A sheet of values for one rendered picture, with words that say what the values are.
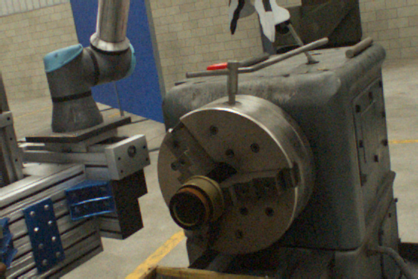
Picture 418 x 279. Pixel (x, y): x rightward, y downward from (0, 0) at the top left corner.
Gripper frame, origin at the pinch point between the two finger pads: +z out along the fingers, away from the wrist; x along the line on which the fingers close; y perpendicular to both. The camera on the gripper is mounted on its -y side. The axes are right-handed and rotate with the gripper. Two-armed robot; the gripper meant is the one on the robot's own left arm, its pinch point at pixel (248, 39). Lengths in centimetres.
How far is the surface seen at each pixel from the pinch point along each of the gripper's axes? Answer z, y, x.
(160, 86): 114, 164, 458
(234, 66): 4.8, -3.8, -1.2
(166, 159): 25.1, -14.8, 8.0
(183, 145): 19.8, -14.2, 0.2
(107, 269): 163, 17, 190
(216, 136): 18.5, -8.0, -1.6
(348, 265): 49, 19, -13
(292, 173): 23.8, 1.8, -13.8
